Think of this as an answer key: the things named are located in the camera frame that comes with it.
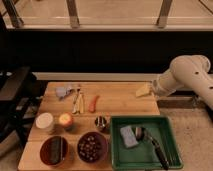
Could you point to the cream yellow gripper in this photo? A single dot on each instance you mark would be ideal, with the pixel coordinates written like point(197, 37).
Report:
point(144, 90)

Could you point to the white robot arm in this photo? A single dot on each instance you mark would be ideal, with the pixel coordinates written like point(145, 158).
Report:
point(189, 71)

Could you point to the grey blue sponge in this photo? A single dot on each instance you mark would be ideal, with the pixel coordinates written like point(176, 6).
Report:
point(128, 136)

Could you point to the small metal cup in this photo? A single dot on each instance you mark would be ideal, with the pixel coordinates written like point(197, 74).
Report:
point(101, 124)

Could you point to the green plastic tray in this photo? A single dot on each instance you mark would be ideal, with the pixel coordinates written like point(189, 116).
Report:
point(143, 156)

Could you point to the brown bowl with nuts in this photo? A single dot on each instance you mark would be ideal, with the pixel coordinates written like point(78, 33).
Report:
point(92, 147)

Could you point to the crumpled purple grey cloth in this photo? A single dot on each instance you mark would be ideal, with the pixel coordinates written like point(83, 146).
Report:
point(62, 92)

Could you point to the red yellow apple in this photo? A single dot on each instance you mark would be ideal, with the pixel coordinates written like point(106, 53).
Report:
point(66, 120)

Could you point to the white lidded jar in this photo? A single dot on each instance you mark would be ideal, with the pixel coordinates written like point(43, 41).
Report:
point(45, 122)

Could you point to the brown bowl with brush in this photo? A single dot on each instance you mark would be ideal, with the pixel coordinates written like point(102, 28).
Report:
point(54, 151)

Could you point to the black side table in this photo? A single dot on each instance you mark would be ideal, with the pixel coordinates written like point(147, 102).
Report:
point(11, 93)

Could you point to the black handled metal spoon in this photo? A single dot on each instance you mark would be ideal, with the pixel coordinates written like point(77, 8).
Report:
point(142, 133)

